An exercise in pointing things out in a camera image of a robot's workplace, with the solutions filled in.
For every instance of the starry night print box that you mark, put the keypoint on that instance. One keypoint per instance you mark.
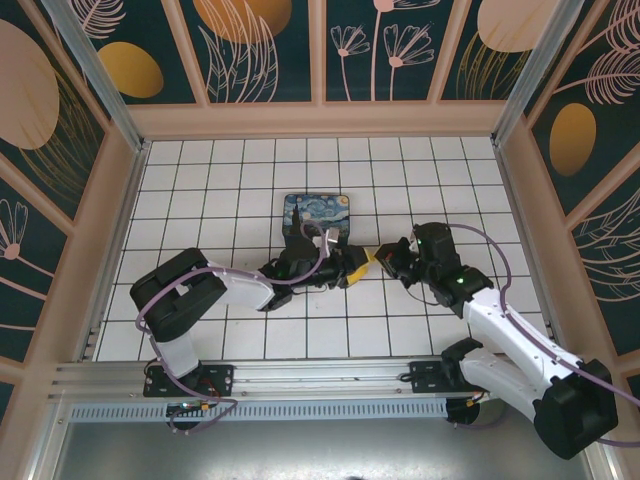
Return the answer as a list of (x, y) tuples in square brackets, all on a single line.
[(320, 210)]

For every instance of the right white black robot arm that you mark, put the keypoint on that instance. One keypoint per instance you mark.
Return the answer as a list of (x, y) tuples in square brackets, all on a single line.
[(500, 325)]

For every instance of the grey metal sheet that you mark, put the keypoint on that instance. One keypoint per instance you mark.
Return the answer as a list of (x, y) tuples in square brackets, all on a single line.
[(320, 450)]

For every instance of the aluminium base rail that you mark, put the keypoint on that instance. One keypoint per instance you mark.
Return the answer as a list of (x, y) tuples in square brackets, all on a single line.
[(325, 375)]

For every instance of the aluminium corner post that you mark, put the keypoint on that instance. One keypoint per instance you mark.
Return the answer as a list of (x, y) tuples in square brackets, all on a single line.
[(538, 70), (99, 70)]

